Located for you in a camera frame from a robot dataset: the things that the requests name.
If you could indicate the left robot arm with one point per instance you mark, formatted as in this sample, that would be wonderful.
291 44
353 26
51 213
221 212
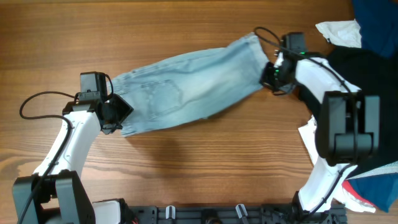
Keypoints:
54 193

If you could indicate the blue garment bottom right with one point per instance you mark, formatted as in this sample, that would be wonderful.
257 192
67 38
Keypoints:
380 190

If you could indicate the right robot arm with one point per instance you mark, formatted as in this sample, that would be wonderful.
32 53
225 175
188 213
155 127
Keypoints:
347 130

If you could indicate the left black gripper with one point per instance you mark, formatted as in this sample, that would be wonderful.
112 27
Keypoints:
124 107

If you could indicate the light blue denim shorts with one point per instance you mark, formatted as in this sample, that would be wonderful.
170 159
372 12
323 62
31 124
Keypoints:
191 86

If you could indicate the black garment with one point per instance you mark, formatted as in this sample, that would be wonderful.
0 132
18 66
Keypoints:
374 75

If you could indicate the white red garment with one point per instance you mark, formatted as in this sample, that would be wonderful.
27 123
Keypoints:
345 193

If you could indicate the white garment top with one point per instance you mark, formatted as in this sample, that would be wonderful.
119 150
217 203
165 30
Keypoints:
341 33

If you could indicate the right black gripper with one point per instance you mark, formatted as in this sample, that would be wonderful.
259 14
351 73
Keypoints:
264 81

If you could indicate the dark blue garment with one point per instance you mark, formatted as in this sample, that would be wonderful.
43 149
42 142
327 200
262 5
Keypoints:
378 25

